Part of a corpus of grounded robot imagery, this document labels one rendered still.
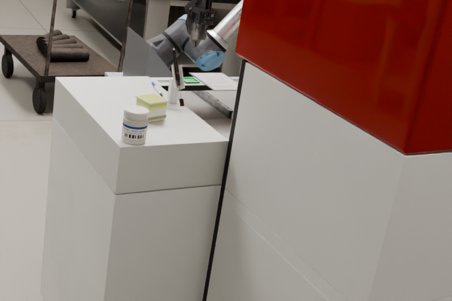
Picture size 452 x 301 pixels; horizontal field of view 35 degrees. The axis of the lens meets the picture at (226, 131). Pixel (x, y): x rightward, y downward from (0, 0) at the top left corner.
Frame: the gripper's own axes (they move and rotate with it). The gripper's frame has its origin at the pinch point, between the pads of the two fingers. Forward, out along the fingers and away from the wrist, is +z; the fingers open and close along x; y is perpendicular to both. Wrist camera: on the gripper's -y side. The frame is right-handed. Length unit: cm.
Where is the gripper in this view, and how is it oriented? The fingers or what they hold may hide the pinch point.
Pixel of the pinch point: (194, 42)
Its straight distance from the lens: 266.7
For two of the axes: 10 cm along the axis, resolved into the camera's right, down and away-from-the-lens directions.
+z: -1.5, 9.3, 3.5
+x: 8.7, -0.5, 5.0
